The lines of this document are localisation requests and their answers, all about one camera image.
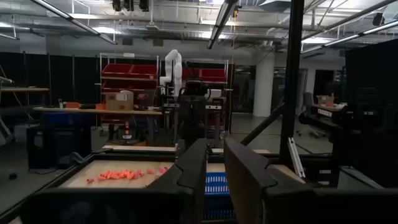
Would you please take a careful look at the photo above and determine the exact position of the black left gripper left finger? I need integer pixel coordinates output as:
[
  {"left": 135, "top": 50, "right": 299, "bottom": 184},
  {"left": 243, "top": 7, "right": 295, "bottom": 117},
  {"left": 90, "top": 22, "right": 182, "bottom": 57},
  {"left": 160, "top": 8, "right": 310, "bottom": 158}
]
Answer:
[{"left": 145, "top": 138, "right": 209, "bottom": 224}]

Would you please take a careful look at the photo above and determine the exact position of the red storage bin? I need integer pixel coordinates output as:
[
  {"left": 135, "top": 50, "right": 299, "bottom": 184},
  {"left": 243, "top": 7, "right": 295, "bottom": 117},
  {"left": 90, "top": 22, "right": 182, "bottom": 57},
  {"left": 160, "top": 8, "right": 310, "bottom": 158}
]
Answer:
[
  {"left": 198, "top": 68, "right": 227, "bottom": 82},
  {"left": 102, "top": 81, "right": 158, "bottom": 93},
  {"left": 129, "top": 64, "right": 158, "bottom": 79},
  {"left": 102, "top": 63, "right": 131, "bottom": 78}
]

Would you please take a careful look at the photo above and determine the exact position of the white round column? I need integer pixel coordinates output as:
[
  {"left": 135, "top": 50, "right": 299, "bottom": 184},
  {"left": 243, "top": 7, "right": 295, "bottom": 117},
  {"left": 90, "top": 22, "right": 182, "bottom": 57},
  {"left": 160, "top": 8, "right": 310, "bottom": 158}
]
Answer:
[{"left": 252, "top": 51, "right": 276, "bottom": 118}]

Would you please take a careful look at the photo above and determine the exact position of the blue plastic basket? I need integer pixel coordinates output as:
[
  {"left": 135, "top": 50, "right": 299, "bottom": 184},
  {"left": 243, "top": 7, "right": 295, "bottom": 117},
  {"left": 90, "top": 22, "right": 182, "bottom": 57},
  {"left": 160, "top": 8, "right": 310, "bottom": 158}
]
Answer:
[{"left": 204, "top": 172, "right": 237, "bottom": 221}]

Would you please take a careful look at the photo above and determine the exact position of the black partition curtain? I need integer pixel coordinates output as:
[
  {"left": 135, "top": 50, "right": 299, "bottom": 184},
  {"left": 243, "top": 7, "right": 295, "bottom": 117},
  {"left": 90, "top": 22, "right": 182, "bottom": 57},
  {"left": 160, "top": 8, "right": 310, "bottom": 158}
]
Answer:
[{"left": 0, "top": 51, "right": 101, "bottom": 108}]

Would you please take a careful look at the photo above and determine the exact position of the silver angle bracket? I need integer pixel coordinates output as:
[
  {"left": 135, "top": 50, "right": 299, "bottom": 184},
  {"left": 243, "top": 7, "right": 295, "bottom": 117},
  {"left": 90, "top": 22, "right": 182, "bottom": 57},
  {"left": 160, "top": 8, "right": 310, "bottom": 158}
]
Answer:
[{"left": 287, "top": 136, "right": 306, "bottom": 179}]

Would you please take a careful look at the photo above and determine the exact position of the wooden workbench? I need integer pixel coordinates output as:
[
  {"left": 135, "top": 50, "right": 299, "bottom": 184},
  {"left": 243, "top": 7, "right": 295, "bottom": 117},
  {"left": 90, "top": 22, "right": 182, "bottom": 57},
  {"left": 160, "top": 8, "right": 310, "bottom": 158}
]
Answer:
[{"left": 32, "top": 107, "right": 163, "bottom": 147}]

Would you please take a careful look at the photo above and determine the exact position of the long ceiling light strip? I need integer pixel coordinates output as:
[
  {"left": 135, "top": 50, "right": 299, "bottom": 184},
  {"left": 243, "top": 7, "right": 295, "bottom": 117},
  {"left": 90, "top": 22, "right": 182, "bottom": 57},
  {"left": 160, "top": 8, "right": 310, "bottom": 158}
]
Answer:
[
  {"left": 300, "top": 19, "right": 398, "bottom": 54},
  {"left": 30, "top": 0, "right": 118, "bottom": 46},
  {"left": 206, "top": 0, "right": 239, "bottom": 50}
]

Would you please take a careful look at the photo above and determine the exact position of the wooden desk top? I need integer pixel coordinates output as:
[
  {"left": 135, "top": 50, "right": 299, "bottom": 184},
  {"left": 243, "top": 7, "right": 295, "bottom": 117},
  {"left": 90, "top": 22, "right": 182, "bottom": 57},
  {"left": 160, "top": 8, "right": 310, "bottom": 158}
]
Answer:
[{"left": 0, "top": 86, "right": 50, "bottom": 94}]

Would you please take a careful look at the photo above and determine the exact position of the dark upright machine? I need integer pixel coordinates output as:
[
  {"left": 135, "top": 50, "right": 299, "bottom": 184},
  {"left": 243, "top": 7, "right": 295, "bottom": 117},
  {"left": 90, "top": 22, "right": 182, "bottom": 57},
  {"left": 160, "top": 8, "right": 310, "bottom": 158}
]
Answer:
[{"left": 177, "top": 79, "right": 208, "bottom": 150}]

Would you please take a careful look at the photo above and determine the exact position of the gray office chair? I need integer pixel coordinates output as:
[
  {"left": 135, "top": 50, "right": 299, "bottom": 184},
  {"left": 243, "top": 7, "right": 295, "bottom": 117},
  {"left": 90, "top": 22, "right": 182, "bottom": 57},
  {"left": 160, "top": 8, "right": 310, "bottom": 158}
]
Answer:
[{"left": 297, "top": 92, "right": 327, "bottom": 139}]

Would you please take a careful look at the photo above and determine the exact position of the black box cabinet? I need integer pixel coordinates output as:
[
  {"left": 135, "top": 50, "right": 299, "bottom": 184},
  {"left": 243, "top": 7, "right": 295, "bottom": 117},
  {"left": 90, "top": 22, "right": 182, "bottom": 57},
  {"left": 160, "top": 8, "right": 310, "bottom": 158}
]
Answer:
[{"left": 26, "top": 124, "right": 91, "bottom": 170}]

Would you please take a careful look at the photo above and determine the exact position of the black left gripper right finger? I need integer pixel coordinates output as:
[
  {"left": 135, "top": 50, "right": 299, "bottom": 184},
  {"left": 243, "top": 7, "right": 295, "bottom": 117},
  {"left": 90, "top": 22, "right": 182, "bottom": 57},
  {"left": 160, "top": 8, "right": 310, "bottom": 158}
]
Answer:
[{"left": 223, "top": 138, "right": 315, "bottom": 224}]

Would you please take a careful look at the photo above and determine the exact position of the small cardboard box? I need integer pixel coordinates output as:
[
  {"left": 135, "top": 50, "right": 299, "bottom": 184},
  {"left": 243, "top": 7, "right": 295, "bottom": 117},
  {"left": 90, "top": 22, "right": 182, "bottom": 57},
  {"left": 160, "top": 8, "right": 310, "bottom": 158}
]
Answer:
[{"left": 316, "top": 95, "right": 335, "bottom": 106}]

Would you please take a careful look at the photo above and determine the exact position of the metal wire shelf rack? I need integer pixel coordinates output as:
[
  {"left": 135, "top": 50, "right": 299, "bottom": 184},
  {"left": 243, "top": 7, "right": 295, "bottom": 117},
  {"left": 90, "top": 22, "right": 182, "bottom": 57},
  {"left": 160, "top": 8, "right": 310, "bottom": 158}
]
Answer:
[
  {"left": 99, "top": 52, "right": 160, "bottom": 131},
  {"left": 182, "top": 58, "right": 231, "bottom": 131}
]

